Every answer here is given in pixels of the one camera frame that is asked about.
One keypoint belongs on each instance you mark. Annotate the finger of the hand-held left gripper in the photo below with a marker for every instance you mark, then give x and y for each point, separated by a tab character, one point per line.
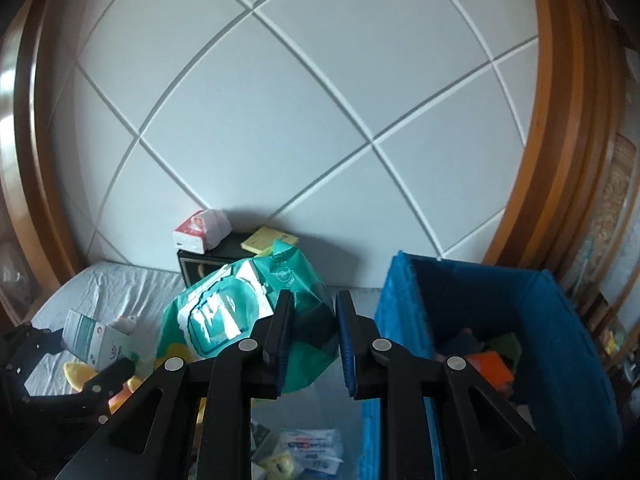
30	340
110	380

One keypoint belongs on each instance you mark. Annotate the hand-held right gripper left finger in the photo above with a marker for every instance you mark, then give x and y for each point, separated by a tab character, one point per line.
280	370

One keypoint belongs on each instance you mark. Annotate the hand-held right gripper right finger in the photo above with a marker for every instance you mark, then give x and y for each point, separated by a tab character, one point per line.
345	345

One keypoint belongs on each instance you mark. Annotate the white and green box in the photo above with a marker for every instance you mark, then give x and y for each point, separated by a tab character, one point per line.
90	335

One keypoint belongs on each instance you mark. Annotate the teal wet wipes pack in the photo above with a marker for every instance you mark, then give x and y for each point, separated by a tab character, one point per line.
225	310

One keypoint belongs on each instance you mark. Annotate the blue storage container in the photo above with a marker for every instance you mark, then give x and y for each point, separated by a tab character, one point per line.
565	340

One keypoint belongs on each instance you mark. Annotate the yellow toy pieces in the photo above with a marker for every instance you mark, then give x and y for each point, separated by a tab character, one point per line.
75	375

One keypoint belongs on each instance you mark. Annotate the white and blue packet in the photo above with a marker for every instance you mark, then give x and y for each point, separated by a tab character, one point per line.
310	447

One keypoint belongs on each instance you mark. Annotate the small pale yellow toy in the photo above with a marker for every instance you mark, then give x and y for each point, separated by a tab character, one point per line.
280	465

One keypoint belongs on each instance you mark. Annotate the yellow sticky note pad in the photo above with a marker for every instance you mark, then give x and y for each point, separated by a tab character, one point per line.
262	240

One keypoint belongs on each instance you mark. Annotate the black box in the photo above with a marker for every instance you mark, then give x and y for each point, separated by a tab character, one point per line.
225	250

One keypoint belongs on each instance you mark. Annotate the orange item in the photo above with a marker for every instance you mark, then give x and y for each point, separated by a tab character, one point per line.
490	367

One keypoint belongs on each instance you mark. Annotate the pink and white small box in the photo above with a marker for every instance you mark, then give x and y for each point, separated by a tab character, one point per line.
200	230

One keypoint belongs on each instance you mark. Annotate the green plush toy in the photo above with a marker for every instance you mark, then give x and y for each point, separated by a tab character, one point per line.
507	347

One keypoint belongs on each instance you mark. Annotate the white padded headboard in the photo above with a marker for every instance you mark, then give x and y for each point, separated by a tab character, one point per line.
300	110

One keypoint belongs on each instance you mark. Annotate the patterned floral curtain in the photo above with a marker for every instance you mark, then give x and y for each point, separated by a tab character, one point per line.
610	200

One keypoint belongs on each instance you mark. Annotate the wooden headboard frame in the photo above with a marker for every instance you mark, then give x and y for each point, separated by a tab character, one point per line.
560	160

